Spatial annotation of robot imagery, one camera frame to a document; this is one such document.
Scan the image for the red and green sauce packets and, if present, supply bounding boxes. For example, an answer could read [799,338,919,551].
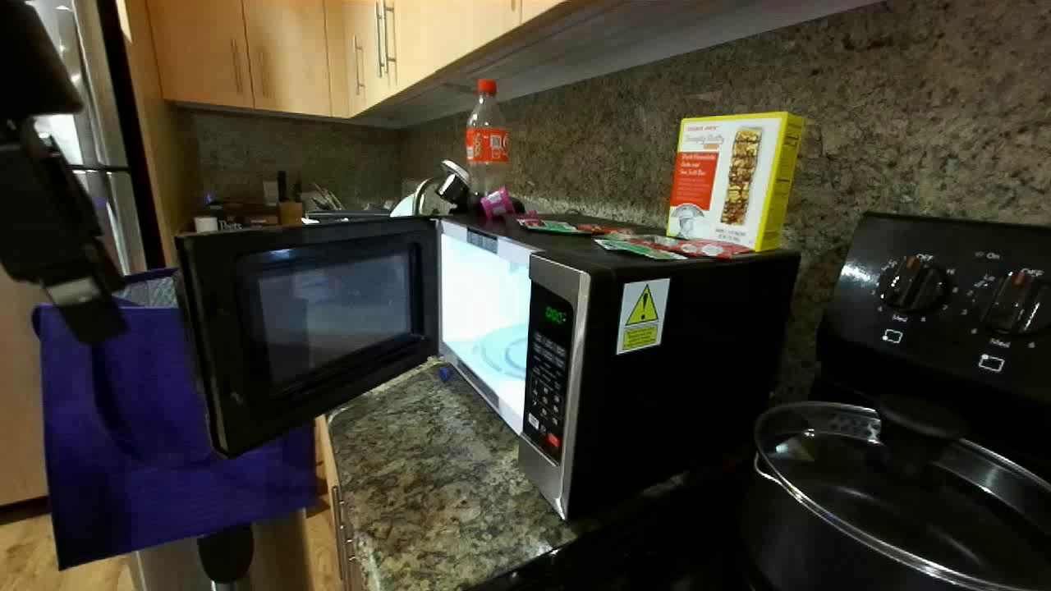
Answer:
[516,216,748,260]

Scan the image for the black microwave oven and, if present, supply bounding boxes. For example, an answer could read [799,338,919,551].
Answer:
[176,216,799,517]

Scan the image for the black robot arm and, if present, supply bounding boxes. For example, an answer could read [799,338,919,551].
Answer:
[0,0,124,341]

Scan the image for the yellow cereal bar box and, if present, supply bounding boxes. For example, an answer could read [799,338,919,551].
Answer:
[665,112,804,254]

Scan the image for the clear bottle with red label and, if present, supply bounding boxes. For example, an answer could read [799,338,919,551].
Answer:
[463,80,508,193]

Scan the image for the black pot with glass lid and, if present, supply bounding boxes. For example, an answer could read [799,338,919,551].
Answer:
[743,400,1051,591]

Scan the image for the black stove control panel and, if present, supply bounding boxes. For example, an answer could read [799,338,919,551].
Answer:
[816,212,1051,408]

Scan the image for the blue insulated bag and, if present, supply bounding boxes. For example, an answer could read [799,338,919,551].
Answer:
[32,271,318,569]

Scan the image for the pink plastic cup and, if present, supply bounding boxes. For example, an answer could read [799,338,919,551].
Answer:
[478,188,517,220]

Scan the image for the wooden wall cabinets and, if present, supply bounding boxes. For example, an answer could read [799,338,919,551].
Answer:
[143,0,563,119]

